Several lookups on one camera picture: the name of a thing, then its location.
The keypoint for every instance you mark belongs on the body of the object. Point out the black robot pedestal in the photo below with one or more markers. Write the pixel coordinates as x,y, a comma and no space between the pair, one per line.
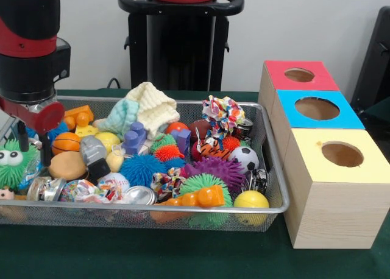
182,47

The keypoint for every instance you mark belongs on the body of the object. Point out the clear plastic bottle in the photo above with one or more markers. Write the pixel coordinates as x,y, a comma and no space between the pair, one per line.
32,169

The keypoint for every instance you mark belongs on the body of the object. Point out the clear mesh bin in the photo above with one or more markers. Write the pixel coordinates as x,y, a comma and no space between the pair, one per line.
275,181

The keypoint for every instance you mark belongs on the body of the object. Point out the purple spiky ball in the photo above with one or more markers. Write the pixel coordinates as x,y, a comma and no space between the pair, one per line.
219,169

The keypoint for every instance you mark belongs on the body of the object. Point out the silver toy robot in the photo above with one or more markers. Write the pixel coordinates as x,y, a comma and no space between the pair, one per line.
93,152

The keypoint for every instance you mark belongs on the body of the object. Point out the cream knitted cloth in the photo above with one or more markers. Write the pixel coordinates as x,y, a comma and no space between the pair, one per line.
152,108

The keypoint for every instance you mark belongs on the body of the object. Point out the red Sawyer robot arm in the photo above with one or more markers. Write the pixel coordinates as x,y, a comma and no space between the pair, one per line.
27,47

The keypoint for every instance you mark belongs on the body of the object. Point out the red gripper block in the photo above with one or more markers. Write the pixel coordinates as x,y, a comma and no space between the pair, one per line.
45,117

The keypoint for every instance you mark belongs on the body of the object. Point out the small soccer ball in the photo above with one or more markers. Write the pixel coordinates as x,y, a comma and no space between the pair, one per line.
243,158

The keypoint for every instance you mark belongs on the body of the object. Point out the yellow ball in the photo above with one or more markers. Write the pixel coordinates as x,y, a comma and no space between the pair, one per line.
251,199

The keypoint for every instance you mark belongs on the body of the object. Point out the blue spiky ball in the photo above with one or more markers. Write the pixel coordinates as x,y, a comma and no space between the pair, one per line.
141,169

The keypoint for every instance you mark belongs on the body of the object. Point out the wooden box with three holes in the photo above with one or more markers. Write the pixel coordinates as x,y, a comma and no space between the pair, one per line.
335,215

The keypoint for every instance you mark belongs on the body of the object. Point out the dark green tablecloth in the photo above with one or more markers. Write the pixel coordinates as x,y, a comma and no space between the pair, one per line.
379,111
152,254

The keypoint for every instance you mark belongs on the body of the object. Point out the black flat panel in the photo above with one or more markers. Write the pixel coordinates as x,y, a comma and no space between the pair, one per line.
374,62

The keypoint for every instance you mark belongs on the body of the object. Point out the green spiky ball with eyes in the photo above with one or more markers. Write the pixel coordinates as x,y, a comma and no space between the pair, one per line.
13,172

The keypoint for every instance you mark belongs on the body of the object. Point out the small basketball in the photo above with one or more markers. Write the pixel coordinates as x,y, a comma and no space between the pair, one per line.
65,143

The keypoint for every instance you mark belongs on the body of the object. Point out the colourful patterned cloth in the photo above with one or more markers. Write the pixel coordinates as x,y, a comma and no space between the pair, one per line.
224,113

